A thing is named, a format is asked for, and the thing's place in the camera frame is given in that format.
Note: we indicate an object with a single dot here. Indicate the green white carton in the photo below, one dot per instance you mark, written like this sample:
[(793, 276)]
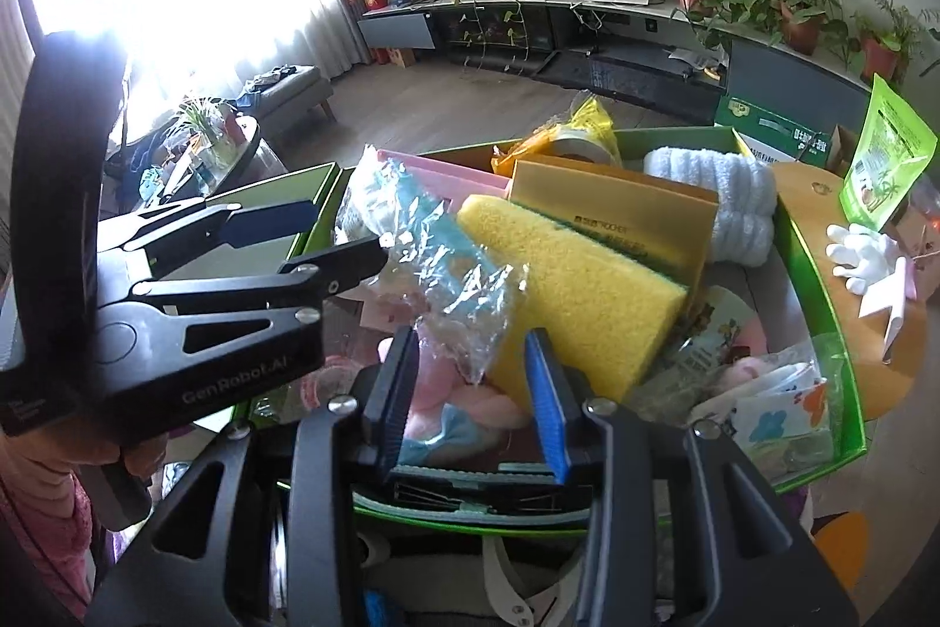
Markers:
[(771, 127)]

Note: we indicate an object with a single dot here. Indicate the potted spider plant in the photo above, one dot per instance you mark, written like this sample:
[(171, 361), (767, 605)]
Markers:
[(202, 124)]

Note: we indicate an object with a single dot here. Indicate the white towel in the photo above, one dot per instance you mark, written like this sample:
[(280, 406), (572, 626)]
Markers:
[(712, 201)]

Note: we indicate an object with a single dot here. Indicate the yellow sponge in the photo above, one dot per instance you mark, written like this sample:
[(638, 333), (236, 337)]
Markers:
[(573, 289)]

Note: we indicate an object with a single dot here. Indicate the clear packet with blue cloth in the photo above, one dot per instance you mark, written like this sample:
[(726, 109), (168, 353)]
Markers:
[(440, 245)]

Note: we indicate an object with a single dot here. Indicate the green stand-up pouch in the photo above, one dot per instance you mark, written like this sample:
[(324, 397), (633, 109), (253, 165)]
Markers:
[(888, 149)]

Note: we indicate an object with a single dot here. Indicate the grey ottoman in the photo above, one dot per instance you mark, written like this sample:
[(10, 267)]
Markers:
[(294, 91)]

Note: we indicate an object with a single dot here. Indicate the person's left forearm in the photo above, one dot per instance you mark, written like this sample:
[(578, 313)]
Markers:
[(51, 524)]

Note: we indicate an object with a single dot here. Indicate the pink and blue plush item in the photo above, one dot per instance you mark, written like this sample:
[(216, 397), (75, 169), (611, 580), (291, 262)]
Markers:
[(470, 410)]

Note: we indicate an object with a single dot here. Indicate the round wooden side table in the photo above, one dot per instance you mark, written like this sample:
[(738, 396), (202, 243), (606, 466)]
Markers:
[(844, 333)]

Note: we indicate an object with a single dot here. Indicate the person's left hand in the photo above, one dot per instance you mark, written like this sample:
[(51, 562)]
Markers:
[(147, 458)]

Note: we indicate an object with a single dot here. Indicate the colourful picture booklet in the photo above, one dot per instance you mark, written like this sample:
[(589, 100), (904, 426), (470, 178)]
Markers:
[(727, 326)]

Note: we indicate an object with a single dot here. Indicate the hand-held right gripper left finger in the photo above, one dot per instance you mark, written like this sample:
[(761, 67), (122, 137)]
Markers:
[(400, 406)]

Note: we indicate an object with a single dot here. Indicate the dark round coffee table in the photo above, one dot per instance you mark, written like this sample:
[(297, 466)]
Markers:
[(242, 146)]

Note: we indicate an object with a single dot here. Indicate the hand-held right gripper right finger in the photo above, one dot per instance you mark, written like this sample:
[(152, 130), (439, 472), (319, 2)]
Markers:
[(551, 406)]

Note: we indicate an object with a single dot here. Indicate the tan paper box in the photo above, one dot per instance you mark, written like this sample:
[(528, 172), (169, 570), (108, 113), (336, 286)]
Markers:
[(624, 193)]

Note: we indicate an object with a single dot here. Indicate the yellow plastic bag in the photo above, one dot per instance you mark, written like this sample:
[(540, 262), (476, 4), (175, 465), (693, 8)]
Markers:
[(587, 120)]

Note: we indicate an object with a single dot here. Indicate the tv cabinet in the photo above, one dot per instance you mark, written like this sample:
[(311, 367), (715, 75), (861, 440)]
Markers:
[(639, 61)]

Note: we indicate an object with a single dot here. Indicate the pink flat box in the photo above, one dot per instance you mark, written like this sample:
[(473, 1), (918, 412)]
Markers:
[(455, 182)]

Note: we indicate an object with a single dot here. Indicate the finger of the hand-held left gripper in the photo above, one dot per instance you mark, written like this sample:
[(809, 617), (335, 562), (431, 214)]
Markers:
[(268, 221), (345, 263)]

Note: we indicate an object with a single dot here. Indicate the flower print mask pack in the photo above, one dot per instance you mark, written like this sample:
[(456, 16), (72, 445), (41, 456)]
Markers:
[(778, 421)]

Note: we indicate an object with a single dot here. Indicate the white hand-shaped ornament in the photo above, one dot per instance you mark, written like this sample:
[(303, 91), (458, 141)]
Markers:
[(863, 256)]

